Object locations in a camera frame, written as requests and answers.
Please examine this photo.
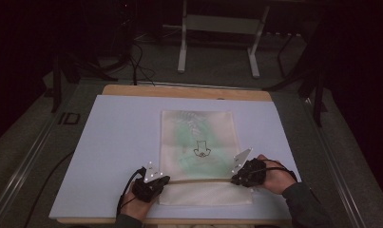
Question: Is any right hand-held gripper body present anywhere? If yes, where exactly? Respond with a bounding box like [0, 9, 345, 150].
[231, 146, 268, 188]

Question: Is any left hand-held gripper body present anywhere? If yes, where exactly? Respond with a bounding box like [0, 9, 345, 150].
[131, 161, 168, 203]

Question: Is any clear plastic zip bag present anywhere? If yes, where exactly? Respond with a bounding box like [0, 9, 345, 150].
[158, 109, 254, 206]

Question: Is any person's left hand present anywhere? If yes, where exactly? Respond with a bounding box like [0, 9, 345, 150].
[119, 181, 156, 221]

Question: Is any person's right hand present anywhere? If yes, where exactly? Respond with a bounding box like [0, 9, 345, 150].
[257, 154, 298, 196]

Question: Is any green garment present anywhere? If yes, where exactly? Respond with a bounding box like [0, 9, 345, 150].
[172, 121, 235, 173]

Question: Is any pale blue table mat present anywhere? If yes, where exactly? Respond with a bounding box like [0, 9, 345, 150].
[48, 94, 302, 221]

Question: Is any black metal stand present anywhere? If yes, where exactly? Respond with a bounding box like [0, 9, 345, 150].
[262, 29, 329, 128]
[50, 51, 119, 114]

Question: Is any white metal stand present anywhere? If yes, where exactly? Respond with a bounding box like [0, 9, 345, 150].
[177, 0, 272, 80]

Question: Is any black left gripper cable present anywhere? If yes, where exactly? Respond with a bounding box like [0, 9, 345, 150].
[116, 166, 147, 219]

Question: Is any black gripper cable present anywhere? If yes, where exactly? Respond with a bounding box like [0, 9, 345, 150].
[259, 159, 298, 182]
[116, 166, 147, 219]

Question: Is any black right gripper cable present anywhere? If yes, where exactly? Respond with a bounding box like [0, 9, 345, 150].
[259, 159, 298, 182]

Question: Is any metal floor rail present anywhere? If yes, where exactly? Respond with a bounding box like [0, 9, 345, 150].
[0, 108, 65, 228]
[301, 96, 369, 228]

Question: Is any black floor cable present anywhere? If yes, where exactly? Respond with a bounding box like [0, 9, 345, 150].
[22, 149, 77, 228]
[126, 39, 157, 87]

